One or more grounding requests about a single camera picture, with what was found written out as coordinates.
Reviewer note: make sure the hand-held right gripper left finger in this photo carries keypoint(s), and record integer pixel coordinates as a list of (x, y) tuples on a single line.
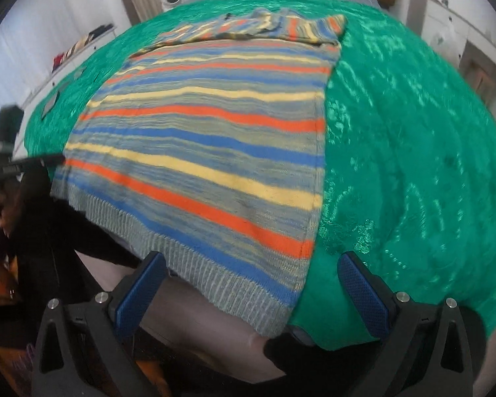
[(142, 293)]

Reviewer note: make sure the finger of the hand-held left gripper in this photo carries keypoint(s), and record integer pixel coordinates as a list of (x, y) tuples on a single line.
[(37, 162)]

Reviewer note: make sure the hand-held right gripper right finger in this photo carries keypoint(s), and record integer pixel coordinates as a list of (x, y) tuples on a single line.
[(363, 293)]

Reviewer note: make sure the striped knit sweater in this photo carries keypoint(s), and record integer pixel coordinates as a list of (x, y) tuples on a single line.
[(210, 153)]

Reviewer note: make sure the white shelf with clothes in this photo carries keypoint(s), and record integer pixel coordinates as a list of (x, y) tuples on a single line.
[(78, 47)]

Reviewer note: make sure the person's left hand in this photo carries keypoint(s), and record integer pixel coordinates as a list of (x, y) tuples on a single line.
[(10, 215)]

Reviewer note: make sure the green patterned blanket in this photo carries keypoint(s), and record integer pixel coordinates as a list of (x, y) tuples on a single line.
[(396, 153)]

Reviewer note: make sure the pink stool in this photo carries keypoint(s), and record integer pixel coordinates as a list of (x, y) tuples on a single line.
[(479, 78)]

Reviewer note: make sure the white plastic bag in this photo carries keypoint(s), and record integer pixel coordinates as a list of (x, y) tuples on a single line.
[(444, 39)]

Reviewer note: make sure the white built-in desk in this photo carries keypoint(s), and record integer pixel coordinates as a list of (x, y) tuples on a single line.
[(471, 12)]

